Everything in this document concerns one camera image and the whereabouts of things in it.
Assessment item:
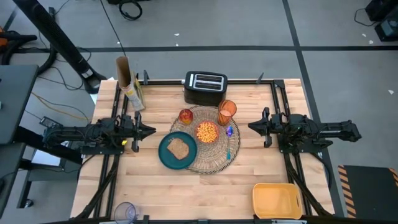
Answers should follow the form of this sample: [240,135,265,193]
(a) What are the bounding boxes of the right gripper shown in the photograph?
[248,107,282,149]

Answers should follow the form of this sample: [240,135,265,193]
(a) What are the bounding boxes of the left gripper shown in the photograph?
[126,111,156,153]

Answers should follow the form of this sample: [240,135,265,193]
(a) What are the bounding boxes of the purple iridescent spoon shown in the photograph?
[225,125,234,161]

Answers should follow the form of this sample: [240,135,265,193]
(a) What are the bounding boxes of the orange faceted tumbler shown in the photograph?
[217,99,238,126]

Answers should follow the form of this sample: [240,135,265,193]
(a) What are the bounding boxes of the teal plate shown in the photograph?
[157,131,198,170]

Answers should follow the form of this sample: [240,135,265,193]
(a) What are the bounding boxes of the brown bread slice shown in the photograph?
[166,138,190,161]

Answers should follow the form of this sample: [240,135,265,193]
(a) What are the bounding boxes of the panda cereal box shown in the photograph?
[115,55,147,112]

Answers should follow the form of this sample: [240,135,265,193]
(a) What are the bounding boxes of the blue white patterned bowl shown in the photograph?
[194,119,220,145]

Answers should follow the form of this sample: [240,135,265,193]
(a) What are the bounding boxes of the cereal puffs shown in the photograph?
[197,121,218,143]

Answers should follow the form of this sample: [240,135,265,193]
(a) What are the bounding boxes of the round woven straw placemat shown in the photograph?
[169,105,241,175]

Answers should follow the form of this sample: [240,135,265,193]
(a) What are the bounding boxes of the black toaster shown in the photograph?
[183,70,228,107]

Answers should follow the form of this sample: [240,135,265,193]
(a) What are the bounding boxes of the yellow plastic bin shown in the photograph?
[252,182,303,220]

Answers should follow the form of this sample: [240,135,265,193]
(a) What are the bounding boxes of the clear plastic cup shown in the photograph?
[113,202,140,224]

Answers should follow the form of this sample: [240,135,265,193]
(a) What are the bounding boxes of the black hazard-striped mat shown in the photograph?
[338,164,398,218]

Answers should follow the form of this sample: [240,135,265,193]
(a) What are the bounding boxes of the dark grey desk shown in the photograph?
[0,64,40,146]

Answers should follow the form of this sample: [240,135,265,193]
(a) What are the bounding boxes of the black equipment box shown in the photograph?
[365,0,398,42]

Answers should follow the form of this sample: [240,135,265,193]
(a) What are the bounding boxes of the black aluminium table frame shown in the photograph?
[74,73,336,224]

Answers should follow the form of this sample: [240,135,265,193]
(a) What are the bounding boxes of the long black floor cable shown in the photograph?
[99,0,127,57]

